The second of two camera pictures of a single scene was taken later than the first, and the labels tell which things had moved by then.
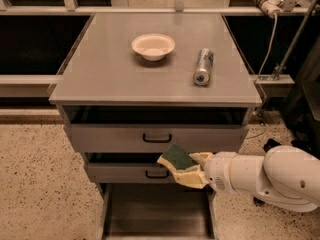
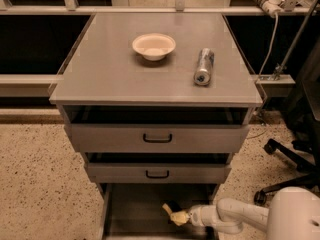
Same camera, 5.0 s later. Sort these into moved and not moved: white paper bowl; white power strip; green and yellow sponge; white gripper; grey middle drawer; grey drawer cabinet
Moved: green and yellow sponge; white gripper
Not moved: white paper bowl; white power strip; grey drawer cabinet; grey middle drawer
